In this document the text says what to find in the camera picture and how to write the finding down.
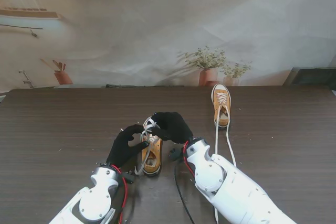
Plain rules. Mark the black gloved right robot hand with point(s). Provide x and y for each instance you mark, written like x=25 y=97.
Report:
x=173 y=129

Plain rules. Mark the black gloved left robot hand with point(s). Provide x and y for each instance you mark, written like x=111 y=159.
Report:
x=126 y=148

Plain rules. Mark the yellow canvas sneaker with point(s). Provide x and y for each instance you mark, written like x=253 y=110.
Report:
x=223 y=121
x=155 y=153

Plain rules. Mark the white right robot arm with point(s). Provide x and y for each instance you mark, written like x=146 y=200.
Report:
x=228 y=187

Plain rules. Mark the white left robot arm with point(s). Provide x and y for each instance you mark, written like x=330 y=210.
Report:
x=94 y=197

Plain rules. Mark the black right wrist box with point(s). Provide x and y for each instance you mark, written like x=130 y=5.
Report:
x=174 y=153

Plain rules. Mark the black wrist box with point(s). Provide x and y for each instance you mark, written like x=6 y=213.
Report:
x=129 y=177
x=174 y=153

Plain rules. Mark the black left wrist box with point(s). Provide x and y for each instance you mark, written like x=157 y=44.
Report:
x=129 y=177

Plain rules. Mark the printed kitchen backdrop cloth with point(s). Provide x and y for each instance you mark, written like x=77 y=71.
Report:
x=157 y=24

